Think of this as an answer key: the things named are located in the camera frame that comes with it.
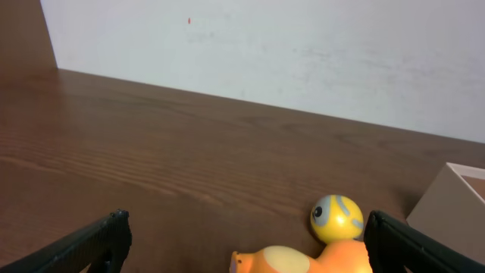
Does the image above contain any orange rubber animal toy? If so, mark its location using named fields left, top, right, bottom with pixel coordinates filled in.
left=229, top=240, right=372, bottom=273

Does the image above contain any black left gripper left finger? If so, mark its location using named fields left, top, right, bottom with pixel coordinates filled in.
left=1, top=209, right=132, bottom=273

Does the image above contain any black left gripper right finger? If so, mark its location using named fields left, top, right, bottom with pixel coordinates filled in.
left=364, top=210, right=484, bottom=273

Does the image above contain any white cardboard box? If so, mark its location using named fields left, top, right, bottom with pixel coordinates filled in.
left=406, top=163, right=484, bottom=263

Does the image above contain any yellow grey striped ball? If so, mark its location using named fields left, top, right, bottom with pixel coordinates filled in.
left=310, top=194, right=365, bottom=244

